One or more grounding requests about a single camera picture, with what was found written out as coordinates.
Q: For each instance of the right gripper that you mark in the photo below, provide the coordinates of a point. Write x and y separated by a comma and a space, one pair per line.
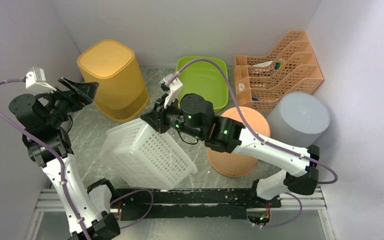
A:
157, 119

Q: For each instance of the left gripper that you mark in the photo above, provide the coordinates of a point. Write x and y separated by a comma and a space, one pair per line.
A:
85, 93

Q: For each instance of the yellow mesh waste basket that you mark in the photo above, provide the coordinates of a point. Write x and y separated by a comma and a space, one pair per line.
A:
122, 93

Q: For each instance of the white perforated tray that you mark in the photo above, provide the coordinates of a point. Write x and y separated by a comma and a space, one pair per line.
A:
145, 158

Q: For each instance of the green perforated tray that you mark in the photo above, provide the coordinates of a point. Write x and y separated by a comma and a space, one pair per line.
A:
205, 79

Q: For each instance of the orange plastic bucket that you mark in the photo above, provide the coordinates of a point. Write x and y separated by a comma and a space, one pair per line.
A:
237, 165

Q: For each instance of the large grey plastic bucket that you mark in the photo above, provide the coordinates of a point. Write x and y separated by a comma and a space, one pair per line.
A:
298, 119

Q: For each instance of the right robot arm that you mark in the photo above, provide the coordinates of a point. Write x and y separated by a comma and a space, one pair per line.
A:
298, 175

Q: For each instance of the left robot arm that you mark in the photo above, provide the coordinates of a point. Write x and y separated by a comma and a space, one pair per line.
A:
42, 112

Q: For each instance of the orange plastic file organizer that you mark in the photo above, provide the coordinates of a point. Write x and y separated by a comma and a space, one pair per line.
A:
291, 66

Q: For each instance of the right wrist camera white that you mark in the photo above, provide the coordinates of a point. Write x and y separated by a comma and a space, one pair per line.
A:
172, 90

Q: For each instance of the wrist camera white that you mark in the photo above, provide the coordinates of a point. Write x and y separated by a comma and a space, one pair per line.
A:
172, 90
35, 81

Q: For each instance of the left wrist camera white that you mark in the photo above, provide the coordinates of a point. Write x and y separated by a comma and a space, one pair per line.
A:
35, 81

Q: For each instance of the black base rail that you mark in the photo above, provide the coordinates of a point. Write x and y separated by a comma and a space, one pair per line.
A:
160, 212

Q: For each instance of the aluminium frame rail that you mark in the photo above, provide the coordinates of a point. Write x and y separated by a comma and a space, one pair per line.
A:
49, 201

